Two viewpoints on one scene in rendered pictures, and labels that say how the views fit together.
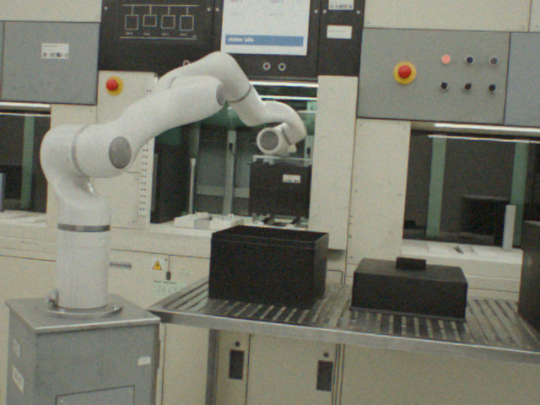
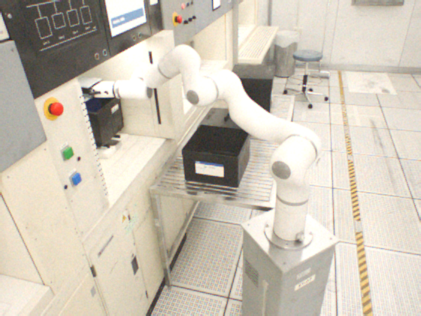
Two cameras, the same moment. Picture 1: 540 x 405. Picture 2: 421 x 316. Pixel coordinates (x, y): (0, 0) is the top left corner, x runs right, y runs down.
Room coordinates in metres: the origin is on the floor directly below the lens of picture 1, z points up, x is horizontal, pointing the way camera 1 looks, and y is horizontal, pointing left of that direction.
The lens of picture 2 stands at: (1.67, 1.39, 1.73)
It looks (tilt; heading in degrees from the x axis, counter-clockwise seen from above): 32 degrees down; 275
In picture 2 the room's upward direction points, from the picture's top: 2 degrees counter-clockwise
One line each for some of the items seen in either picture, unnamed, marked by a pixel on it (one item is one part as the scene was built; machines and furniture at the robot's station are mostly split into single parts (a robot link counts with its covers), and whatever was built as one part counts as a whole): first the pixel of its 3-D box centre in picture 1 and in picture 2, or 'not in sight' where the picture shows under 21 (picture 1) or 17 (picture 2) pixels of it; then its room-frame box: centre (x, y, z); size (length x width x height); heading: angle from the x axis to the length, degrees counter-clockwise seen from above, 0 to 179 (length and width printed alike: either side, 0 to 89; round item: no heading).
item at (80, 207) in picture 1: (77, 175); (291, 172); (1.50, 0.44, 1.07); 0.19 x 0.12 x 0.24; 58
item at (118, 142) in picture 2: (280, 226); (101, 142); (2.40, -0.06, 0.89); 0.22 x 0.21 x 0.04; 169
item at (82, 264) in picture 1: (82, 268); (290, 214); (1.48, 0.41, 0.85); 0.19 x 0.19 x 0.18
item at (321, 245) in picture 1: (271, 263); (217, 154); (1.79, -0.03, 0.85); 0.28 x 0.28 x 0.17; 77
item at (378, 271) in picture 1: (409, 281); (227, 123); (1.76, -0.40, 0.83); 0.29 x 0.29 x 0.13; 77
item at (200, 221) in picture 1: (209, 220); not in sight; (2.45, 0.21, 0.89); 0.22 x 0.21 x 0.04; 169
